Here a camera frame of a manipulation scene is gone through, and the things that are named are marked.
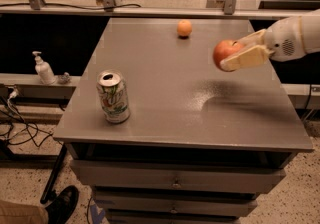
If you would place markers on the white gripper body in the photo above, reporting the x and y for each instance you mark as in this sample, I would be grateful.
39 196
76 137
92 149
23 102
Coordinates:
283 39

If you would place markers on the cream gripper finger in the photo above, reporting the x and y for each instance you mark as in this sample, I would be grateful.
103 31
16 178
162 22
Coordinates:
256 38
249 56

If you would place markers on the red apple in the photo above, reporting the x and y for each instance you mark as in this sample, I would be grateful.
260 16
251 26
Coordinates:
224 49

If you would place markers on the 7up soda can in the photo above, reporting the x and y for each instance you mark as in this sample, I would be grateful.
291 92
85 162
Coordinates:
112 91

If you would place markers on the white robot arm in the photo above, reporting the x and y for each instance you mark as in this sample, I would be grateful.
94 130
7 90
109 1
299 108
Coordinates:
310 26

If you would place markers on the orange fruit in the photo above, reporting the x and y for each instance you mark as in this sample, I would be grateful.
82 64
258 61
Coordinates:
184 28

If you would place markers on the grey drawer cabinet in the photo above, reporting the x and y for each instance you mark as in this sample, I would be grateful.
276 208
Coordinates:
200 145

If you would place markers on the small grey figurine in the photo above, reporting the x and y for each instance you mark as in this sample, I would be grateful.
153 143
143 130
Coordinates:
64 78

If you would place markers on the white pump bottle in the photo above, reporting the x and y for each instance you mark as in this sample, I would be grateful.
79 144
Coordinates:
43 69

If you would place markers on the black metal leg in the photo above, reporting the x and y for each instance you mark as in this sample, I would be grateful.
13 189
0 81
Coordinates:
49 193

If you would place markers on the black shoe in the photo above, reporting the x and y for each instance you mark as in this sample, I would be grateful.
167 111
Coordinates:
63 206

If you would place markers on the tan trouser leg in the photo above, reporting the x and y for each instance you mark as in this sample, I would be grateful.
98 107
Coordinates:
14 213

